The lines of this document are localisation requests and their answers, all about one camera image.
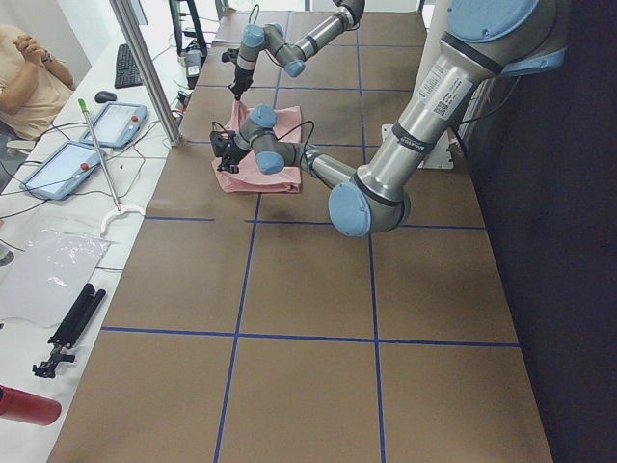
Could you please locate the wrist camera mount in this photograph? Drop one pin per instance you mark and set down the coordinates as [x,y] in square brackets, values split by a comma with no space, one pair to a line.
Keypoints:
[222,142]
[230,56]

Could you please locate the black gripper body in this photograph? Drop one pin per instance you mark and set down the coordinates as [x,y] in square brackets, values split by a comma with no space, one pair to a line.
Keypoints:
[230,154]
[240,78]

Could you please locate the far teach pendant tablet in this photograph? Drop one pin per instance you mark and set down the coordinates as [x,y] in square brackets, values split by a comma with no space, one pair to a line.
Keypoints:
[117,123]

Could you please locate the black folded tripod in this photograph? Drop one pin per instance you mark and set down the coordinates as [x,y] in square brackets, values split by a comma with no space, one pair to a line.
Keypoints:
[70,330]

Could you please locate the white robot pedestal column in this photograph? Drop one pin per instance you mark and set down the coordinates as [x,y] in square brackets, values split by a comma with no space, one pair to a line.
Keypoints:
[415,140]

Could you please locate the black keyboard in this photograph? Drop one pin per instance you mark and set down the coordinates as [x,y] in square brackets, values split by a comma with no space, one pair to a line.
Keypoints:
[127,74]

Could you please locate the teach pendant tablet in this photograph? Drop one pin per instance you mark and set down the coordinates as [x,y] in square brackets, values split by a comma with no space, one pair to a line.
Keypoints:
[62,172]
[117,123]

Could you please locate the metal reacher stick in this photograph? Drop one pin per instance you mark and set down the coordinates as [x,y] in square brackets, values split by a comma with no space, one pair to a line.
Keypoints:
[119,208]

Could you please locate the black power adapter box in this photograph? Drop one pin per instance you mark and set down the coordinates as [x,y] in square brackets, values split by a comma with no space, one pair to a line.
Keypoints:
[193,63]

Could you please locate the aluminium frame post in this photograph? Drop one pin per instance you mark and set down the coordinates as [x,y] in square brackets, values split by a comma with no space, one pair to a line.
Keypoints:
[130,28]

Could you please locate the seated person beige shirt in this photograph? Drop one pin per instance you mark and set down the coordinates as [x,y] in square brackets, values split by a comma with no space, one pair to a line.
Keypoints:
[35,86]

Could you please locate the pink Snoopy t-shirt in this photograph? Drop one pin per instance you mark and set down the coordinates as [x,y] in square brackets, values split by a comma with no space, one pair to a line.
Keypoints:
[250,178]

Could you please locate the red water bottle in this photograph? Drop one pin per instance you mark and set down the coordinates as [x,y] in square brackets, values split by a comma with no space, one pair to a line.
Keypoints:
[20,406]

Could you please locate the clear plastic bag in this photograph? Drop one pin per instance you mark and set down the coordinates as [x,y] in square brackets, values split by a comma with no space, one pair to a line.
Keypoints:
[41,283]

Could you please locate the near teach pendant tablet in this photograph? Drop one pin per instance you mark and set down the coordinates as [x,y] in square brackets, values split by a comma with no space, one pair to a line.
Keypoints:
[62,172]

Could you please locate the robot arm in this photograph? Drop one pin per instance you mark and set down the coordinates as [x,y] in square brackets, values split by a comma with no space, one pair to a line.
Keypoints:
[481,40]
[291,57]

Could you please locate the black computer mouse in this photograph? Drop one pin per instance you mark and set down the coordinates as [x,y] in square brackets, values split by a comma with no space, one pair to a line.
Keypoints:
[105,96]

